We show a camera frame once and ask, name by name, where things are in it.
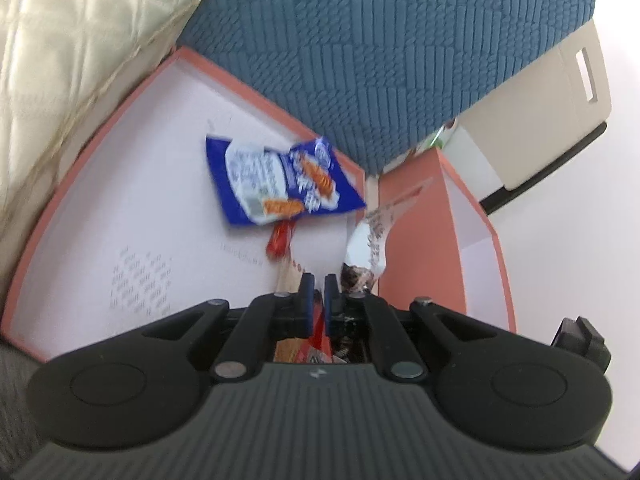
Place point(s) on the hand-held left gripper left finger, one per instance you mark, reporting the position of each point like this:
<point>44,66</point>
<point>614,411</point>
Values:
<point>306,302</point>

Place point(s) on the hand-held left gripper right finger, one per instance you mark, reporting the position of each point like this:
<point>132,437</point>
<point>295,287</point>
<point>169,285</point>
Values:
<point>330,302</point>

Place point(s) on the orange dotted snack packet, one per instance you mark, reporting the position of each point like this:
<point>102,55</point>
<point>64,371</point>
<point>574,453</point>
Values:
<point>320,330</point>

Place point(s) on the white brown snack wrapper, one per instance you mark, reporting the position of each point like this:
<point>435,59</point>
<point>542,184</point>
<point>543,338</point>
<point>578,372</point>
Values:
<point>367,245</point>

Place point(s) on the blue white snack packet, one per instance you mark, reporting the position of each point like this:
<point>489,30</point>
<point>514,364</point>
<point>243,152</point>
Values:
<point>280,180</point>

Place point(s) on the pink cardboard box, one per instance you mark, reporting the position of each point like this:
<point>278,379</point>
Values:
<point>150,200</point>

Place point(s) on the small red snack packet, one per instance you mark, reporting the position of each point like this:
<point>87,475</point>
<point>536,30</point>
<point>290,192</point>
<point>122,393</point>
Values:
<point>280,240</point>

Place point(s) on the large pink-rimmed white box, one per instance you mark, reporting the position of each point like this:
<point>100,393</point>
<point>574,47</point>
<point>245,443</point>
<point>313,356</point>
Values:
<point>425,240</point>

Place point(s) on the green white packet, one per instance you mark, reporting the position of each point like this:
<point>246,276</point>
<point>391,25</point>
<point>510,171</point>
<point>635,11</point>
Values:
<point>440,135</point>

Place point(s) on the blue textured cushion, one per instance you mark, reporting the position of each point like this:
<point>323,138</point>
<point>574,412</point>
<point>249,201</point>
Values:
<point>390,45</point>

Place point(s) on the grey fabric seat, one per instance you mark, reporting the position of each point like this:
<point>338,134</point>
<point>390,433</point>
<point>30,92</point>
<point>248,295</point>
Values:
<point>15,410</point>

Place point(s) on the cream quilted cushion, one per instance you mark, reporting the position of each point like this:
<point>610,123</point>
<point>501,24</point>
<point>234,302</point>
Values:
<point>65,60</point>

